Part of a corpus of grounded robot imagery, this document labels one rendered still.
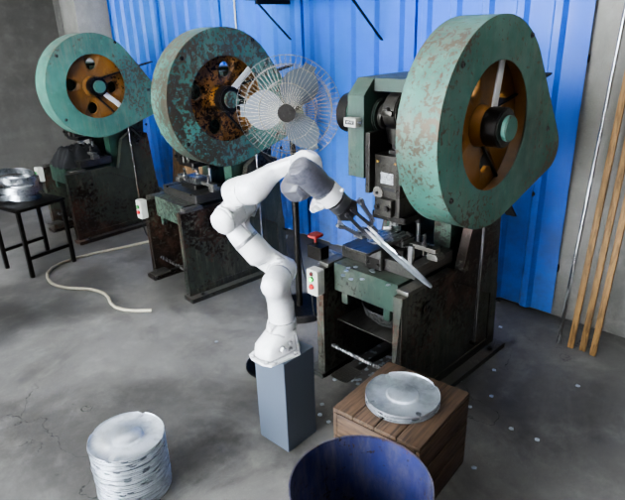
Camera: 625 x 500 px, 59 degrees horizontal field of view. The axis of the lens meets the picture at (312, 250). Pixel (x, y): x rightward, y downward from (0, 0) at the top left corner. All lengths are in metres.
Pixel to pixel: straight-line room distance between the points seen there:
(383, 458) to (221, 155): 2.22
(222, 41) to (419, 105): 1.75
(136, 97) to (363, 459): 3.96
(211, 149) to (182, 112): 0.30
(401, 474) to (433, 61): 1.39
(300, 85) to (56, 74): 2.37
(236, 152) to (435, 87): 1.85
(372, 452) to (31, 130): 7.37
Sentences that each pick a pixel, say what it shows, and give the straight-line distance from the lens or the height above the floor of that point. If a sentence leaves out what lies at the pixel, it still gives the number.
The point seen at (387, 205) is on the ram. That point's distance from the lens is 2.56.
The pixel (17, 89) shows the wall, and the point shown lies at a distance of 8.54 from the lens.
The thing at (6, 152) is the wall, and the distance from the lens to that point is 8.54.
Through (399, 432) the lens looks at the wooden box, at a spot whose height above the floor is 0.35.
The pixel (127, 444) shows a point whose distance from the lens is 2.36.
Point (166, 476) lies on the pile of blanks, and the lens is 2.46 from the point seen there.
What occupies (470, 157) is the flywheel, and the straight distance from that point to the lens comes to 2.34.
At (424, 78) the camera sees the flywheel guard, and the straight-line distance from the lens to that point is 2.06.
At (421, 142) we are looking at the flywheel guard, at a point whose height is 1.33.
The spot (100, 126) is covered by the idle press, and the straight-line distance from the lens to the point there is 5.05.
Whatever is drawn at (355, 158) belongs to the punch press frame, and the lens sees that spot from 2.61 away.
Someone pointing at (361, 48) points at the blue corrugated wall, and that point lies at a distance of 4.17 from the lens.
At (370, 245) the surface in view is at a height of 0.78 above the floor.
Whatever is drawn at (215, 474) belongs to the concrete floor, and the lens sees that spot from 2.52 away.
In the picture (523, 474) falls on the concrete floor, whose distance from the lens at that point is 2.58.
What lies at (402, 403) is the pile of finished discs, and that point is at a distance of 2.20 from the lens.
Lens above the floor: 1.71
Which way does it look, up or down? 22 degrees down
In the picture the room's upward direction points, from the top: 2 degrees counter-clockwise
